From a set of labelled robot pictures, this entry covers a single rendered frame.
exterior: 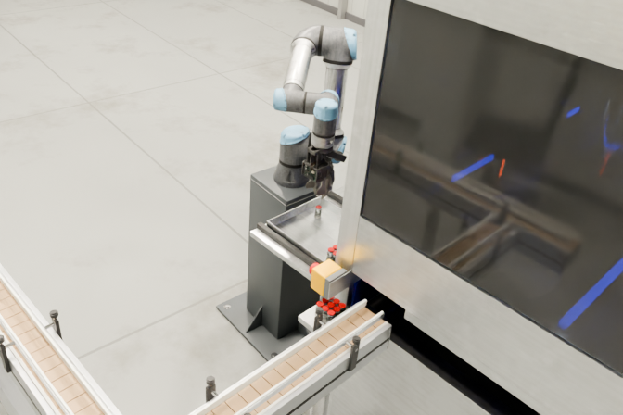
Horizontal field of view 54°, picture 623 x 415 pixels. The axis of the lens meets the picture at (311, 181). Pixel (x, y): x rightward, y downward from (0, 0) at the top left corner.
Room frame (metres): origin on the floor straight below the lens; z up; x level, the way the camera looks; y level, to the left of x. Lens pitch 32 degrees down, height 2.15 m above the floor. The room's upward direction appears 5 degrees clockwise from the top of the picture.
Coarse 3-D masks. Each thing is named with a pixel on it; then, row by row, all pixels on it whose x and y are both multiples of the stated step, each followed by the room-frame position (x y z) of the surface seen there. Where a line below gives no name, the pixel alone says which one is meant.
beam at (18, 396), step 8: (0, 368) 1.30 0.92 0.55; (0, 376) 1.27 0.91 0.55; (8, 376) 1.27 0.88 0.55; (0, 384) 1.24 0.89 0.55; (8, 384) 1.24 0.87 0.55; (0, 392) 1.24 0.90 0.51; (8, 392) 1.21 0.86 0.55; (16, 392) 1.21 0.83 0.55; (0, 400) 1.26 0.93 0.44; (8, 400) 1.19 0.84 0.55; (16, 400) 1.19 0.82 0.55; (24, 400) 1.19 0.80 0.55; (8, 408) 1.20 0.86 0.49; (16, 408) 1.16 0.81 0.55; (24, 408) 1.16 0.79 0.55
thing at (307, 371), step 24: (360, 312) 1.29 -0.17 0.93; (312, 336) 1.15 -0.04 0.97; (336, 336) 1.19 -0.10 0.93; (360, 336) 1.20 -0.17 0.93; (384, 336) 1.23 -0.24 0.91; (288, 360) 1.10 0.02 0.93; (312, 360) 1.07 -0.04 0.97; (336, 360) 1.11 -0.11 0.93; (360, 360) 1.16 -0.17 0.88; (240, 384) 0.97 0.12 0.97; (264, 384) 1.01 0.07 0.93; (288, 384) 1.00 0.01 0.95; (312, 384) 1.03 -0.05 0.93; (336, 384) 1.09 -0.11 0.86; (216, 408) 0.93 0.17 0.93; (240, 408) 0.94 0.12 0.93; (264, 408) 0.95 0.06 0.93; (288, 408) 0.97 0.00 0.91
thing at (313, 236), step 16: (304, 208) 1.84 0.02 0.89; (336, 208) 1.84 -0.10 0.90; (272, 224) 1.69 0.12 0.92; (288, 224) 1.75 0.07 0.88; (304, 224) 1.76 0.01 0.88; (320, 224) 1.77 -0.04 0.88; (336, 224) 1.77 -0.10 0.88; (288, 240) 1.63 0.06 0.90; (304, 240) 1.67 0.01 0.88; (320, 240) 1.68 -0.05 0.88; (336, 240) 1.68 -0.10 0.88; (320, 256) 1.59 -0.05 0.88
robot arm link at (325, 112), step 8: (320, 104) 1.78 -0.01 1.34; (328, 104) 1.78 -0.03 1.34; (336, 104) 1.79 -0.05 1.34; (320, 112) 1.76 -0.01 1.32; (328, 112) 1.76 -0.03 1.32; (336, 112) 1.78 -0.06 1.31; (320, 120) 1.76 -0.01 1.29; (328, 120) 1.76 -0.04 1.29; (336, 120) 1.78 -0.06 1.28; (312, 128) 1.79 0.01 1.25; (320, 128) 1.76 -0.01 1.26; (328, 128) 1.76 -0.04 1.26; (320, 136) 1.76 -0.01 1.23; (328, 136) 1.76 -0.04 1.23
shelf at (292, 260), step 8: (336, 192) 1.99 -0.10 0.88; (256, 232) 1.69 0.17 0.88; (256, 240) 1.67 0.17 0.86; (264, 240) 1.65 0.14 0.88; (272, 240) 1.65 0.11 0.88; (272, 248) 1.61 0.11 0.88; (280, 248) 1.61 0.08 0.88; (280, 256) 1.59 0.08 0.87; (288, 256) 1.58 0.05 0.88; (288, 264) 1.56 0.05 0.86; (296, 264) 1.54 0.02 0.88; (304, 264) 1.54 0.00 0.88; (304, 272) 1.51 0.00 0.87
